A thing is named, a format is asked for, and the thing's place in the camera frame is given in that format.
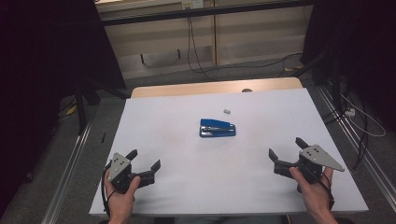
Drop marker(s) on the person's legs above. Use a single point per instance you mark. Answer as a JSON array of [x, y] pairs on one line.
[[224, 220]]

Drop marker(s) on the black curtain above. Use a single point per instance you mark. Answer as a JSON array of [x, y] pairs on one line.
[[46, 77], [355, 46]]

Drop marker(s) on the wooden table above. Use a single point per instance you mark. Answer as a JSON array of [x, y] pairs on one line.
[[186, 89]]

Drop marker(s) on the small grey staple strip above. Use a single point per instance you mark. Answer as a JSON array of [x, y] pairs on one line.
[[227, 111]]

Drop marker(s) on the aluminium floor rail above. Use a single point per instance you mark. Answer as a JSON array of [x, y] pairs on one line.
[[358, 146], [67, 177]]

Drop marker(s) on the blue stapler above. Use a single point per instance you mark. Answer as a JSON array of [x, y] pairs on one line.
[[217, 128]]

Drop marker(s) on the person's right hand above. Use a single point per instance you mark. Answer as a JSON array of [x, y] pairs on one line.
[[313, 193]]

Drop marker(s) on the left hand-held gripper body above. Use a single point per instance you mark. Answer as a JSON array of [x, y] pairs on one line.
[[120, 166]]

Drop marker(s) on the black horizontal bar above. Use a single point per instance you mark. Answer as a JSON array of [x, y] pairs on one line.
[[202, 12]]

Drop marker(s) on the white power strip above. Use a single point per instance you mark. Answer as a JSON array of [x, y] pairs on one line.
[[350, 112]]

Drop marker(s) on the black metal stand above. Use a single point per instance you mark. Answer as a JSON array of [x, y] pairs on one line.
[[327, 67], [83, 105]]

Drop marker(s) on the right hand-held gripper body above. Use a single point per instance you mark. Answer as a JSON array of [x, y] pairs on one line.
[[313, 157]]

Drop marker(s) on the white wall outlet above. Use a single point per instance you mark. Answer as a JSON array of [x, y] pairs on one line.
[[193, 4]]

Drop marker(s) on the white table mat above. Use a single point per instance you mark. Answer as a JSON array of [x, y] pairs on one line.
[[202, 180]]

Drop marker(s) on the person's left hand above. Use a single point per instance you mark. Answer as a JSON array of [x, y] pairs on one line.
[[120, 199]]

